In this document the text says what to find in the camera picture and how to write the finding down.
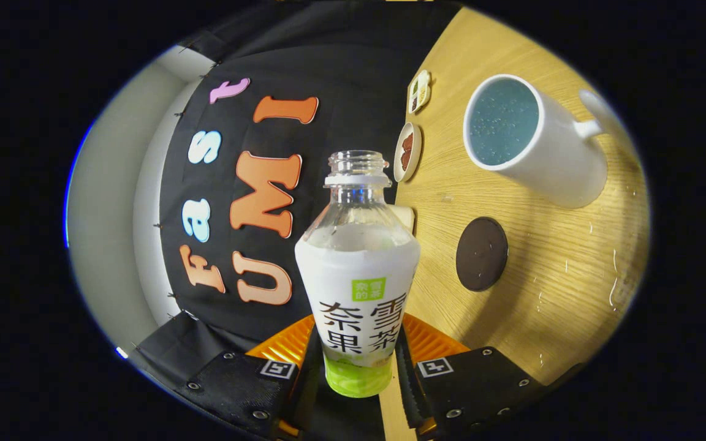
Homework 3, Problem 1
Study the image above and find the white plastic holder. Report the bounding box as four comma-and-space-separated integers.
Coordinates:
390, 205, 416, 233

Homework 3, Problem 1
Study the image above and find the black backdrop cloth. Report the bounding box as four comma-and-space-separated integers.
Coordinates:
129, 0, 464, 441

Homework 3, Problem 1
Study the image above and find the clear juice bottle white label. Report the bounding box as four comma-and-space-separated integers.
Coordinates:
295, 150, 421, 399

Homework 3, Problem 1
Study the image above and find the wooden table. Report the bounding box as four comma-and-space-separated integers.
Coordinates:
384, 6, 651, 441

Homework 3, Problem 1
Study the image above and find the dark brown round coaster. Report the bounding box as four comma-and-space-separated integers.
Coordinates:
456, 217, 508, 292

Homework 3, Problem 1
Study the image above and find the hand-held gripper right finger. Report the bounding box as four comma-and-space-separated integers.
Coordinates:
393, 314, 547, 439

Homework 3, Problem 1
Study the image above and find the white cup with handle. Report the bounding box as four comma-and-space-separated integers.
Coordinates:
463, 73, 620, 210

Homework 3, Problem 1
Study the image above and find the white divided snack dish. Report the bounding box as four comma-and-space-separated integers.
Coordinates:
407, 69, 432, 115

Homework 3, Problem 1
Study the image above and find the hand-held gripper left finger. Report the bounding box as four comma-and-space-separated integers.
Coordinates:
172, 314, 324, 441

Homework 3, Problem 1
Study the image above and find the round white dish red food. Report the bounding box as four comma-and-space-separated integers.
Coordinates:
394, 122, 422, 183

